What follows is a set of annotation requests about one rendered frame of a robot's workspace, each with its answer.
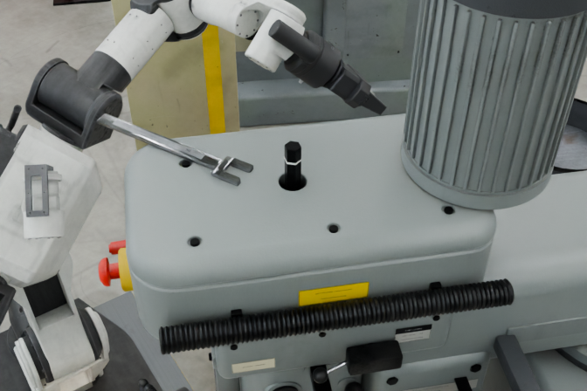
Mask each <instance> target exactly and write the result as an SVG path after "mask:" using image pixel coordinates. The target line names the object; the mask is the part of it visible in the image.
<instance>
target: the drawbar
mask: <svg viewBox="0 0 587 391"><path fill-rule="evenodd" d="M285 158H286V160H287V162H292V163H296V162H298V161H299V160H301V146H300V143H299V142H298V141H289V142H288V143H287V144H285ZM300 177H301V161H300V162H299V163H298V164H296V165H291V164H287V163H286V161H285V190H288V191H297V190H300Z"/></svg>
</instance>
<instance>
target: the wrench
mask: <svg viewBox="0 0 587 391"><path fill-rule="evenodd" d="M97 123H98V124H100V125H102V126H104V127H108V128H111V129H113V130H115V131H117V132H119V133H122V134H125V135H127V136H130V137H132V138H135V139H137V140H139V141H143V142H145V143H148V144H149V145H152V146H154V147H158V148H160V149H162V150H164V151H167V152H169V153H172V154H175V155H177V156H180V157H182V158H184V159H186V160H189V161H193V162H195V163H197V164H199V165H202V166H204V167H207V168H210V169H212V171H211V175H212V176H215V177H217V178H218V179H219V180H222V181H224V182H228V183H230V184H232V185H235V186H238V185H239V184H240V183H241V182H240V178H239V177H237V176H235V175H232V174H229V173H227V172H225V170H226V169H228V167H230V166H232V167H234V168H238V169H240V170H243V171H245V172H247V173H251V172H252V170H253V165H252V164H250V163H247V162H245V161H241V160H239V159H236V158H232V157H230V156H226V157H225V158H224V159H223V160H222V159H220V158H217V157H216V156H213V155H211V154H207V153H205V152H203V151H200V150H198V149H195V148H193V147H189V146H187V145H184V144H182V143H180V142H178V141H174V140H171V139H170V138H167V137H165V136H162V135H160V134H156V133H154V132H151V131H149V130H147V129H145V128H142V127H138V126H137V125H134V124H132V123H129V122H127V121H125V120H121V119H119V118H116V117H114V116H112V115H109V114H107V113H105V114H103V115H102V116H101V117H100V118H99V119H97Z"/></svg>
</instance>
